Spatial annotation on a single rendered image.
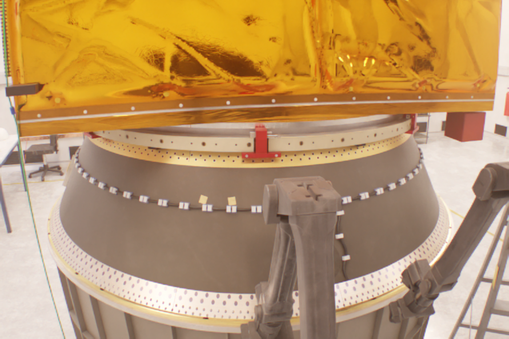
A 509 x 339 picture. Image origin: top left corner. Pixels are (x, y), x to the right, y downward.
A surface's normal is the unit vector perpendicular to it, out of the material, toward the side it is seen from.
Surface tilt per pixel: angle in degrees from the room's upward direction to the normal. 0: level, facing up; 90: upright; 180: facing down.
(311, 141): 90
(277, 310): 112
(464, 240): 91
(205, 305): 43
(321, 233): 67
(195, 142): 90
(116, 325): 90
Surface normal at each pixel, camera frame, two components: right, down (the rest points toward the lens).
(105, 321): -0.54, 0.23
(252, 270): 0.01, -0.21
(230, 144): -0.06, 0.27
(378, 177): 0.49, -0.25
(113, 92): 0.19, 0.82
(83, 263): -0.41, -0.55
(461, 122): -0.96, 0.07
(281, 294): 0.15, 0.61
